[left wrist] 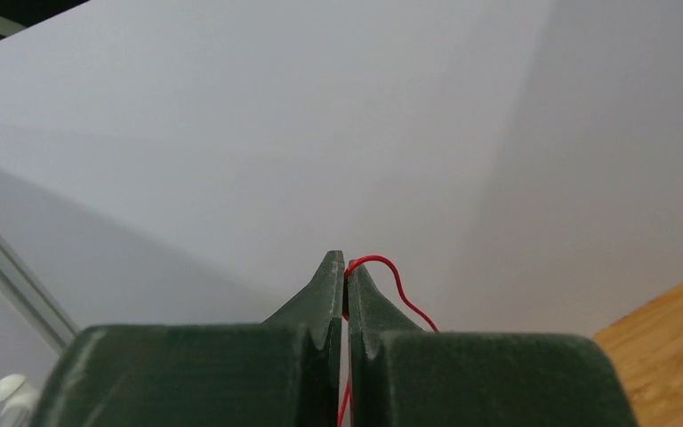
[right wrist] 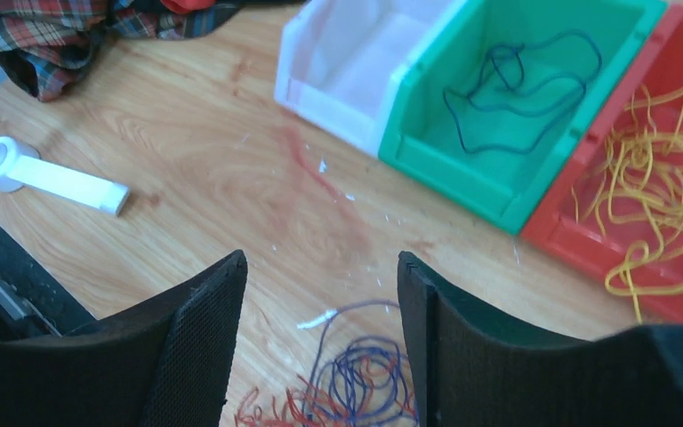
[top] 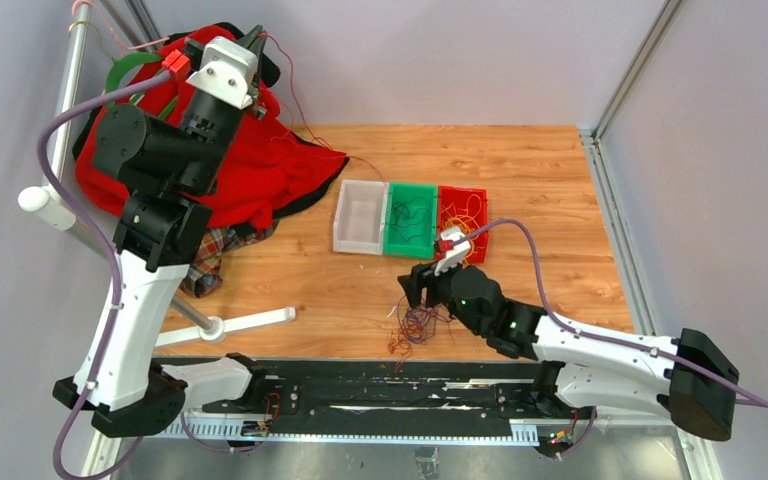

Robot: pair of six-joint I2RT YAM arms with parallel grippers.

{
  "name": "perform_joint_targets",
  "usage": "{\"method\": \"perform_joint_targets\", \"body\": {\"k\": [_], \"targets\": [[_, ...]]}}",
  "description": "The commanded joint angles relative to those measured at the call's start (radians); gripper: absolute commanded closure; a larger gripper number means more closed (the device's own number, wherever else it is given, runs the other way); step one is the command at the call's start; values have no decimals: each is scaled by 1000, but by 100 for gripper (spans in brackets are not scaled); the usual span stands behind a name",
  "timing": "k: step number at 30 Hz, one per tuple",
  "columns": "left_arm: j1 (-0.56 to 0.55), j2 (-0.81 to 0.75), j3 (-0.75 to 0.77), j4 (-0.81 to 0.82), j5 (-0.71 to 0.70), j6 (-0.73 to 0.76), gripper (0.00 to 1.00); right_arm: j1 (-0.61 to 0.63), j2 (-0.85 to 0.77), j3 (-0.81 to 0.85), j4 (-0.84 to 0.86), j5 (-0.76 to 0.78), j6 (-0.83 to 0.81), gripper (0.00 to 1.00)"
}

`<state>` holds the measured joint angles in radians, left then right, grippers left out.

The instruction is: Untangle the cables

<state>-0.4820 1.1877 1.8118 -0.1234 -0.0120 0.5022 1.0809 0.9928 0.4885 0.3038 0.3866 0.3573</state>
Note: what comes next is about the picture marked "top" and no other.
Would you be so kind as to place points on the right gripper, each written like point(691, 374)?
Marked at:
point(421, 276)

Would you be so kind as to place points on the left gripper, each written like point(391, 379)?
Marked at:
point(256, 44)

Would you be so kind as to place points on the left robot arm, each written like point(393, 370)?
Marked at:
point(165, 139)

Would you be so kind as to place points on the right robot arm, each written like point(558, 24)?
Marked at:
point(681, 378)

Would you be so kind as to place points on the green plastic bin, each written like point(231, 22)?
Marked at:
point(411, 220)

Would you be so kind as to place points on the red plastic bin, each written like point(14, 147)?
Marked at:
point(466, 208)

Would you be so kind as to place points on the white plastic bin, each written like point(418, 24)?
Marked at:
point(360, 217)

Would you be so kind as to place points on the red t-shirt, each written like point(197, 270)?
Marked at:
point(258, 166)

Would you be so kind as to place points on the green clothes hanger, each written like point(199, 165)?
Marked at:
point(125, 65)

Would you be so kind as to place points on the pink clothes hanger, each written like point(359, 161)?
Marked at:
point(115, 38)

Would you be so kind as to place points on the plaid shirt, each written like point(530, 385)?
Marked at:
point(204, 274)

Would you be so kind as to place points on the white clothes rack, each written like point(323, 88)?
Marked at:
point(45, 202)

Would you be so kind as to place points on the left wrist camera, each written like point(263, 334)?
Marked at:
point(222, 73)

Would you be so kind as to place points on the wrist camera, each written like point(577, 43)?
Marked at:
point(454, 247)
point(222, 73)

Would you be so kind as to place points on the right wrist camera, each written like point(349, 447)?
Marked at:
point(454, 247)

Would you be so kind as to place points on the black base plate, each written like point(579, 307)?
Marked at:
point(378, 398)

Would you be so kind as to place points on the aluminium frame rail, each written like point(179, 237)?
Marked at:
point(593, 141)

